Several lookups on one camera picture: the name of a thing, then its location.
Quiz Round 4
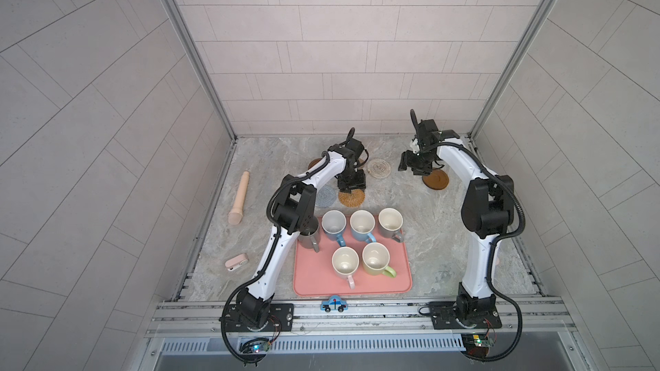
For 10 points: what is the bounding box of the tan rattan coaster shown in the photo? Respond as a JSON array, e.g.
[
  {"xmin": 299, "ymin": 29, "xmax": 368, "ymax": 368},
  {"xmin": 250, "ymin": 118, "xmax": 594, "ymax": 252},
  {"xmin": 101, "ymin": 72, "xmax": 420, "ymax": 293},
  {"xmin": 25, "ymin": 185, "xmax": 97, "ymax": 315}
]
[{"xmin": 338, "ymin": 189, "xmax": 365, "ymax": 208}]

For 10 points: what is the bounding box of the brown wooden coaster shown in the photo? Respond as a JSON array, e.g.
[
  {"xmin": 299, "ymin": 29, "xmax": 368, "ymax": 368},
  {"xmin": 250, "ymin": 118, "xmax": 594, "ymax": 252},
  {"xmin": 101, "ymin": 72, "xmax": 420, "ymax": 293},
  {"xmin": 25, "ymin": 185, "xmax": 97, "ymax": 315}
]
[
  {"xmin": 308, "ymin": 158, "xmax": 321, "ymax": 169},
  {"xmin": 422, "ymin": 169, "xmax": 450, "ymax": 191}
]

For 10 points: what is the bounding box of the multicolour woven rope coaster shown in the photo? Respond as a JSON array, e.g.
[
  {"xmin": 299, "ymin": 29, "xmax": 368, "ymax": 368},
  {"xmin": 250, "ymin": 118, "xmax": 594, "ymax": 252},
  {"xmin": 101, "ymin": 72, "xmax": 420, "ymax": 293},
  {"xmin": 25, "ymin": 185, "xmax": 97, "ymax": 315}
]
[{"xmin": 366, "ymin": 158, "xmax": 391, "ymax": 180}]

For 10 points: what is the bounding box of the light blue woven coaster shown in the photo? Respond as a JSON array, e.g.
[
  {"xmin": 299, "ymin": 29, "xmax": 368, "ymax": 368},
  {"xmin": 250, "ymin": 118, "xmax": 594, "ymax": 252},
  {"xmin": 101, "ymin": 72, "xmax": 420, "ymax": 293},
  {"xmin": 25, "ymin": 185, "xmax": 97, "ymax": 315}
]
[{"xmin": 316, "ymin": 187, "xmax": 338, "ymax": 209}]

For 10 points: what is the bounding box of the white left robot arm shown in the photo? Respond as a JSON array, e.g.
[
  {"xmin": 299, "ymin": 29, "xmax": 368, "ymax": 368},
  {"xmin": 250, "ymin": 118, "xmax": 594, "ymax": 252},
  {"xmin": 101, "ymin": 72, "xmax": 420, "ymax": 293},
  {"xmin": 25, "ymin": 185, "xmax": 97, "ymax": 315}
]
[{"xmin": 228, "ymin": 131, "xmax": 366, "ymax": 326}]

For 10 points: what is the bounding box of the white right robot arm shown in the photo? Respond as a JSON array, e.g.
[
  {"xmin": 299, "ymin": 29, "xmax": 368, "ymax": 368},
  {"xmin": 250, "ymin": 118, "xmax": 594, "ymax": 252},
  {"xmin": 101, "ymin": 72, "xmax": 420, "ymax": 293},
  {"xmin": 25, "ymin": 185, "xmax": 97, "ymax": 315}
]
[{"xmin": 399, "ymin": 113, "xmax": 517, "ymax": 325}]

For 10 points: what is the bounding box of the blue mug middle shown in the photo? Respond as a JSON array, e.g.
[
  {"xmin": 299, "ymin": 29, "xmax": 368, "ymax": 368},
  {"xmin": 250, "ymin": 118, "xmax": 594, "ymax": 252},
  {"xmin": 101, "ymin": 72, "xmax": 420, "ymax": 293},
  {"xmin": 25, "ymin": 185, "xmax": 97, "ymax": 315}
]
[{"xmin": 350, "ymin": 210, "xmax": 376, "ymax": 243}]

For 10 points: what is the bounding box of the blue mug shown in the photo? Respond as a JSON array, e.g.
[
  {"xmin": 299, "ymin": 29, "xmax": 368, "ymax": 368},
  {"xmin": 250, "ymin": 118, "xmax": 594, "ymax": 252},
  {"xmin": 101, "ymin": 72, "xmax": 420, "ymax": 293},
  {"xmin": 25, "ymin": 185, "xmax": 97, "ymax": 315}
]
[
  {"xmin": 321, "ymin": 211, "xmax": 347, "ymax": 247},
  {"xmin": 350, "ymin": 210, "xmax": 376, "ymax": 243}
]

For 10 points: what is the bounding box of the blue mug left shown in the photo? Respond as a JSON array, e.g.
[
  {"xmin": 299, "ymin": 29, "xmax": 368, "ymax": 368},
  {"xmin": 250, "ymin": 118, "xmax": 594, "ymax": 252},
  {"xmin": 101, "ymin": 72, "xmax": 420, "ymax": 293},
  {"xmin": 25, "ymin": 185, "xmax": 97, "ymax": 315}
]
[{"xmin": 321, "ymin": 211, "xmax": 347, "ymax": 247}]

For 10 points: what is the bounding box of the grey metal mug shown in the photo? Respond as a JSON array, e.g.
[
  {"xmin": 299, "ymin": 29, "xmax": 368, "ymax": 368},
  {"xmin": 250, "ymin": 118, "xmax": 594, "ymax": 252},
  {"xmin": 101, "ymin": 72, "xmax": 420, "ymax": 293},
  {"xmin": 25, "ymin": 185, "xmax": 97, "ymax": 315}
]
[{"xmin": 297, "ymin": 216, "xmax": 321, "ymax": 252}]

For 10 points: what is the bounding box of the pink silicone tray mat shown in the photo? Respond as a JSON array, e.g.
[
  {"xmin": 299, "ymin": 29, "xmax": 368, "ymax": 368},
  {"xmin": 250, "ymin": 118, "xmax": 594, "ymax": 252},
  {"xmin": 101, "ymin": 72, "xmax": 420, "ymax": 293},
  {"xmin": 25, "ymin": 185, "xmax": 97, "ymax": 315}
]
[{"xmin": 293, "ymin": 223, "xmax": 413, "ymax": 297}]

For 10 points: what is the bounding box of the beige wooden rolling pin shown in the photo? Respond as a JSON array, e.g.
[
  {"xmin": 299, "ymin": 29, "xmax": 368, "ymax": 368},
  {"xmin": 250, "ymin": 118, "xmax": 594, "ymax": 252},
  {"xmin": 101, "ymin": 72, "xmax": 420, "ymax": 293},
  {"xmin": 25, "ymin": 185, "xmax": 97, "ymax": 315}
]
[{"xmin": 228, "ymin": 171, "xmax": 250, "ymax": 226}]

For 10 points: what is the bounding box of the blue toy car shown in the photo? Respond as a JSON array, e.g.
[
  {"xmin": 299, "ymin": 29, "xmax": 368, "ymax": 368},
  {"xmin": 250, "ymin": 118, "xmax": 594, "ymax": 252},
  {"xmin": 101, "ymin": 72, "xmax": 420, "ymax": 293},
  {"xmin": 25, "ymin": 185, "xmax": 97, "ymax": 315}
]
[{"xmin": 321, "ymin": 295, "xmax": 348, "ymax": 313}]

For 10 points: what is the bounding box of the small pink stapler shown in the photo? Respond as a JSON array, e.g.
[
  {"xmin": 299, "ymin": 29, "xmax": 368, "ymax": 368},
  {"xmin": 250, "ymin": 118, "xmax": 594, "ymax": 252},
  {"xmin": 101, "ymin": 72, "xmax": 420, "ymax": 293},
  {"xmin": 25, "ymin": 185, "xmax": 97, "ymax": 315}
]
[{"xmin": 225, "ymin": 252, "xmax": 249, "ymax": 271}]

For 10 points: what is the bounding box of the right circuit board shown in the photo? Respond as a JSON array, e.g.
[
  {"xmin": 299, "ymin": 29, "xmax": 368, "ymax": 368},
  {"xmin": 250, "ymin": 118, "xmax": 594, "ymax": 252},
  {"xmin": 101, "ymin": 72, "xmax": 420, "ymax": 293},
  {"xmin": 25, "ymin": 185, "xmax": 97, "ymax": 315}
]
[{"xmin": 461, "ymin": 333, "xmax": 497, "ymax": 359}]

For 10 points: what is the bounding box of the circuit board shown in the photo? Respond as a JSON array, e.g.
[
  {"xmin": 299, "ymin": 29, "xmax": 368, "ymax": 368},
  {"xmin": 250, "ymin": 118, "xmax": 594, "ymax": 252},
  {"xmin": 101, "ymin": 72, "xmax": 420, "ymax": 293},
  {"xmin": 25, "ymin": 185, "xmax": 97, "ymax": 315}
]
[
  {"xmin": 240, "ymin": 338, "xmax": 273, "ymax": 355},
  {"xmin": 461, "ymin": 333, "xmax": 497, "ymax": 359}
]

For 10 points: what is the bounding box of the left circuit board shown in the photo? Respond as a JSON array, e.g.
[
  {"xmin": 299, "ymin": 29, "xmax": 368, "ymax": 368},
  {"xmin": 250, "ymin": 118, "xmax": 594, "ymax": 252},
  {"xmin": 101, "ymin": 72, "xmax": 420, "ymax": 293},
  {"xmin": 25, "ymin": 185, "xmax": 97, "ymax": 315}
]
[{"xmin": 240, "ymin": 338, "xmax": 273, "ymax": 355}]

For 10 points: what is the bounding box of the grey handled white mug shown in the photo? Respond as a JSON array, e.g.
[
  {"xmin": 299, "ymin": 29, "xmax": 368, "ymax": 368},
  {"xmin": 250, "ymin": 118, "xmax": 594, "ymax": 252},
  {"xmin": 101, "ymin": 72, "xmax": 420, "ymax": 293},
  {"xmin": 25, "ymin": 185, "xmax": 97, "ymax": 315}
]
[{"xmin": 378, "ymin": 208, "xmax": 404, "ymax": 243}]

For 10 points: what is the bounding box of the green handled white mug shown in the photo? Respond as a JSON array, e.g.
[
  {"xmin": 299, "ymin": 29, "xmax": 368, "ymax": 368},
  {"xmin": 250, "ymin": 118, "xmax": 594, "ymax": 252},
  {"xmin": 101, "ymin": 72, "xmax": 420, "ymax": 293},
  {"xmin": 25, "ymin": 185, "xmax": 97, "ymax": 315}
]
[{"xmin": 362, "ymin": 242, "xmax": 397, "ymax": 278}]

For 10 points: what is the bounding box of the pink handled white mug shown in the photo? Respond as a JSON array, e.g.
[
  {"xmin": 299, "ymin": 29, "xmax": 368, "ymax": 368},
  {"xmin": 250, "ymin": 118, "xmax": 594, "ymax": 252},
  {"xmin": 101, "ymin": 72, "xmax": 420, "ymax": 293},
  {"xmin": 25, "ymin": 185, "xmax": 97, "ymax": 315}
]
[{"xmin": 331, "ymin": 247, "xmax": 360, "ymax": 290}]

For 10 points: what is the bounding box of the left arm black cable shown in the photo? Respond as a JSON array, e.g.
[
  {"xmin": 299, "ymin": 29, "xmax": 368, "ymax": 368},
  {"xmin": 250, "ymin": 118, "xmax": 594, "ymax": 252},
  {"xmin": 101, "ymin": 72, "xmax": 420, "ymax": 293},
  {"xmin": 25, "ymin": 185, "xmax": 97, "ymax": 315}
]
[{"xmin": 219, "ymin": 127, "xmax": 371, "ymax": 366}]

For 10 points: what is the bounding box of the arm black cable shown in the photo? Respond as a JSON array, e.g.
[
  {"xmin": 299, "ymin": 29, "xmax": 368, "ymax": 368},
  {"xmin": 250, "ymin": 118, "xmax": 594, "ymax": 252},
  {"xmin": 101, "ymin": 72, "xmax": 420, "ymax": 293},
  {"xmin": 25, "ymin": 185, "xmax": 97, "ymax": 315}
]
[
  {"xmin": 219, "ymin": 127, "xmax": 371, "ymax": 366},
  {"xmin": 409, "ymin": 109, "xmax": 527, "ymax": 362}
]

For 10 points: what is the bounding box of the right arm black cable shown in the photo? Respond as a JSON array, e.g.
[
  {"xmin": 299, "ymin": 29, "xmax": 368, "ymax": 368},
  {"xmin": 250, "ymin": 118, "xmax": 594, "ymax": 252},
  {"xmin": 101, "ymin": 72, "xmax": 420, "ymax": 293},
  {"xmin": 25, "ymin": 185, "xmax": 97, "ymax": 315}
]
[{"xmin": 409, "ymin": 109, "xmax": 527, "ymax": 362}]

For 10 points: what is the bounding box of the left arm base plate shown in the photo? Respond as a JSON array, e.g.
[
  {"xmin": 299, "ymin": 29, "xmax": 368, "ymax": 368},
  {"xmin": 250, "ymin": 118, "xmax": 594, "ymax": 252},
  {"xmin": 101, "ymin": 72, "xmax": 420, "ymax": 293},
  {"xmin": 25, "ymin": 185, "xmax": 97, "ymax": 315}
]
[{"xmin": 220, "ymin": 303, "xmax": 294, "ymax": 333}]

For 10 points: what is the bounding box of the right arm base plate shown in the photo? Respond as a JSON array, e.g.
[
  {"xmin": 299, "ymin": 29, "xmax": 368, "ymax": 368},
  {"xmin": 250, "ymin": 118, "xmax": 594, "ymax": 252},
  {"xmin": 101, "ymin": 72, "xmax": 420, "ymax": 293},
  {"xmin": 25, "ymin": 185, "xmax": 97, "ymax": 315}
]
[{"xmin": 428, "ymin": 299, "xmax": 502, "ymax": 331}]

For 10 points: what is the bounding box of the aluminium rail frame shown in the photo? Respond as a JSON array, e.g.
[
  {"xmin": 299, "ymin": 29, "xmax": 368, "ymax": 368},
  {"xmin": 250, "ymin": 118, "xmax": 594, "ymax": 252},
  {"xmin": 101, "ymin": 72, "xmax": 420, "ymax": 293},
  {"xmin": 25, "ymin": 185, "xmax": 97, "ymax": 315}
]
[{"xmin": 131, "ymin": 295, "xmax": 595, "ymax": 370}]

